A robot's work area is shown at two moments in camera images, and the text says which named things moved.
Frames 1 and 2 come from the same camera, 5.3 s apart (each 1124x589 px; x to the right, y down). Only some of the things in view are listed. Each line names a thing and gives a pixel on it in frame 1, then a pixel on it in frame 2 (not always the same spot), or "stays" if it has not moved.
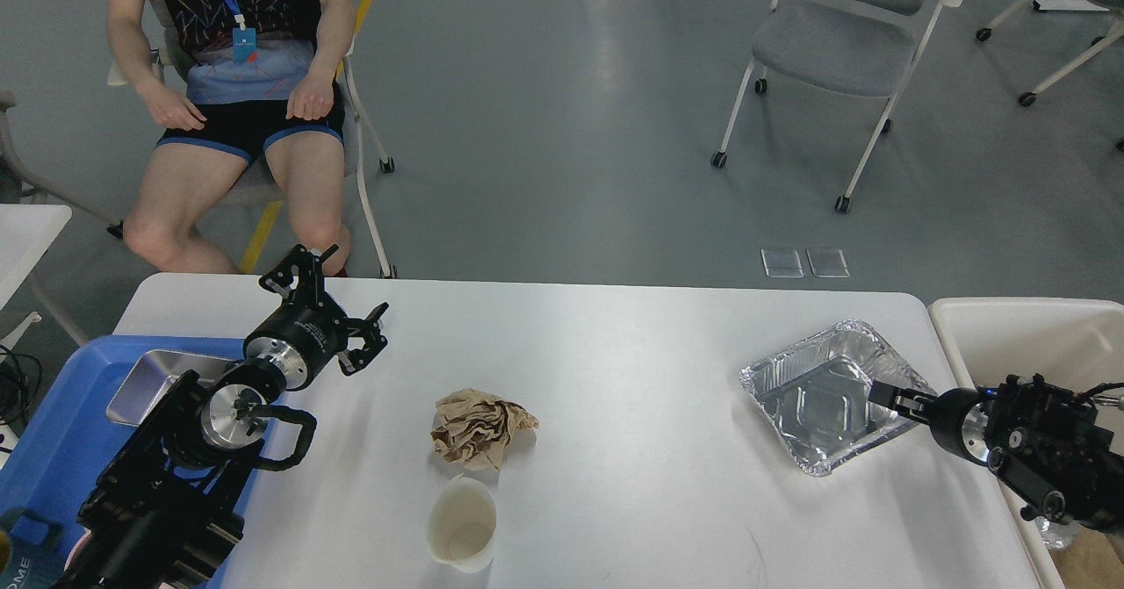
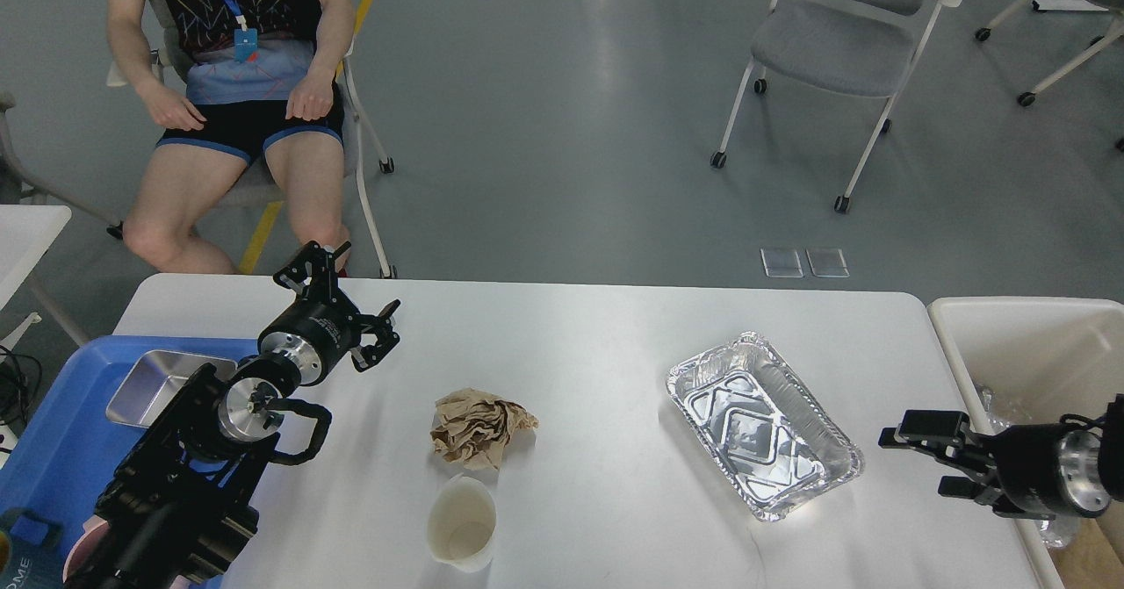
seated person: x=255 y=43 stays
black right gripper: x=960 y=421 to x=1038 y=470
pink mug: x=85 y=535 stays
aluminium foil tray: x=815 y=396 to x=779 y=446
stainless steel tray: x=154 y=374 stays
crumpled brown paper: x=473 y=427 stays
